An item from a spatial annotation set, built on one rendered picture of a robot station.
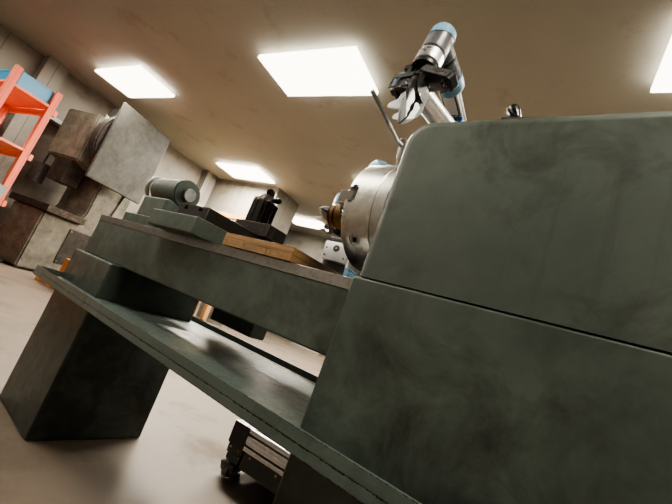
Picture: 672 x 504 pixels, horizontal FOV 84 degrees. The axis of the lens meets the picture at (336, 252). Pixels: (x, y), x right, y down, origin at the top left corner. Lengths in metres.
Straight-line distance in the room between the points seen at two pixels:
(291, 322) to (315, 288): 0.10
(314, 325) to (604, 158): 0.65
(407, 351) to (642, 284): 0.36
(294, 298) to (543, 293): 0.56
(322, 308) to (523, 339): 0.44
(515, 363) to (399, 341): 0.20
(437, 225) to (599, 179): 0.27
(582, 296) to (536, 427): 0.21
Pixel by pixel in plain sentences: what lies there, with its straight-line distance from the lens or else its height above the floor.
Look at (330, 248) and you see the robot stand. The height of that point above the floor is 1.08.
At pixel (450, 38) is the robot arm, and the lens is 1.22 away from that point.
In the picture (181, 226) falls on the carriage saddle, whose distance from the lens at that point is 1.33.
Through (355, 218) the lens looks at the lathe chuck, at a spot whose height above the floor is 1.02.
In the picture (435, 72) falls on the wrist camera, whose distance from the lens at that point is 1.06.
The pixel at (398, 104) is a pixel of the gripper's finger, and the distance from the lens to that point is 1.02.
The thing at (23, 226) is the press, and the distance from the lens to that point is 7.04.
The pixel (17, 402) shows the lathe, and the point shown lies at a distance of 2.00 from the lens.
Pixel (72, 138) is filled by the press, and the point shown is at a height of 2.06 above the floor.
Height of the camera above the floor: 0.74
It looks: 11 degrees up
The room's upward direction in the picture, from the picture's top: 20 degrees clockwise
